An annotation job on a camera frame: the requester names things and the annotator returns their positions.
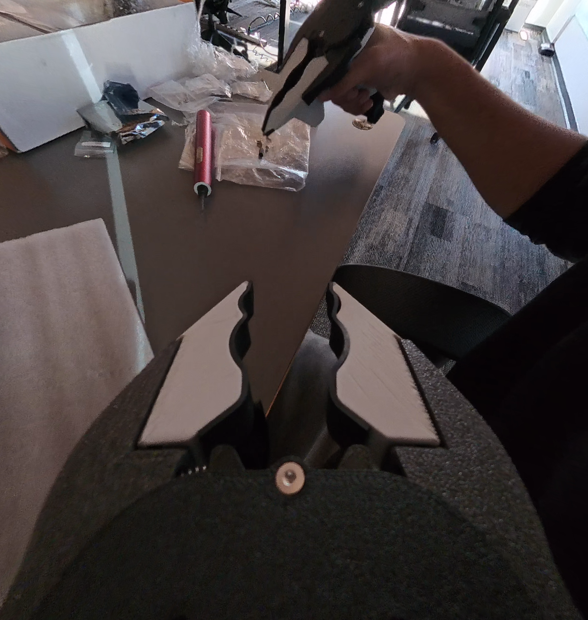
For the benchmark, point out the grey plastic bag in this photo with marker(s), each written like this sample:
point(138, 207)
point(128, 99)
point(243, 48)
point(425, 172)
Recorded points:
point(95, 116)

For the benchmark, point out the person's right hand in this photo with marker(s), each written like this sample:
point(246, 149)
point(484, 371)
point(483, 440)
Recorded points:
point(390, 63)

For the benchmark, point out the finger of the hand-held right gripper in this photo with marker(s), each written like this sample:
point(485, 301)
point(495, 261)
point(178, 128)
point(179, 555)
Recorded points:
point(318, 82)
point(294, 63)

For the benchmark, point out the dark antistatic bag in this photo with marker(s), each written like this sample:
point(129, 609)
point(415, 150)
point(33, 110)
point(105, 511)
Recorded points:
point(122, 97)

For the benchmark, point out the crumpled silver foil bag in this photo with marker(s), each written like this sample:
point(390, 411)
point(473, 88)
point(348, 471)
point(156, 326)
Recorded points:
point(141, 127)

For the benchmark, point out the small labelled plastic bag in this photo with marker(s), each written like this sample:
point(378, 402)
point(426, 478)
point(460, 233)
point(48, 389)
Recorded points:
point(95, 144)

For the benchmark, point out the person's black clothing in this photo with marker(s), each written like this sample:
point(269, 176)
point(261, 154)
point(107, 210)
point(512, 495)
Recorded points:
point(541, 387)

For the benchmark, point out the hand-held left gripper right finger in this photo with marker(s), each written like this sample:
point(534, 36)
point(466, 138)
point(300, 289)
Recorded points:
point(381, 382)

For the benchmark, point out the pile of clear plastic bags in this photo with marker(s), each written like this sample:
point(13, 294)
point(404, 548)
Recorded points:
point(202, 82)

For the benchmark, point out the white foam sheet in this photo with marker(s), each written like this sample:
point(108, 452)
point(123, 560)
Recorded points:
point(56, 339)

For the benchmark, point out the person's right forearm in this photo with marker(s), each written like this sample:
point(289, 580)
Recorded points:
point(492, 126)

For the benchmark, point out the black metal rack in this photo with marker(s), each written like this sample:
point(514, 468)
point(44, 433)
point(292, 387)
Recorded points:
point(444, 24)

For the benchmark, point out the red electric screwdriver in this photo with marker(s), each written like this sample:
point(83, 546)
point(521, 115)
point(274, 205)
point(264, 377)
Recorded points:
point(203, 150)

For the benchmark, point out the orange and white cardboard box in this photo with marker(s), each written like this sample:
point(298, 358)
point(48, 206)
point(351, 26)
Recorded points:
point(56, 82)

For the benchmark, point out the black office chair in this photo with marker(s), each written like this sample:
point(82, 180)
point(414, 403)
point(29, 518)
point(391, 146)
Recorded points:
point(419, 305)

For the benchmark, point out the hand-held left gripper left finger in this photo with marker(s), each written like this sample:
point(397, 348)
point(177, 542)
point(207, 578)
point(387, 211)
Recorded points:
point(202, 378)

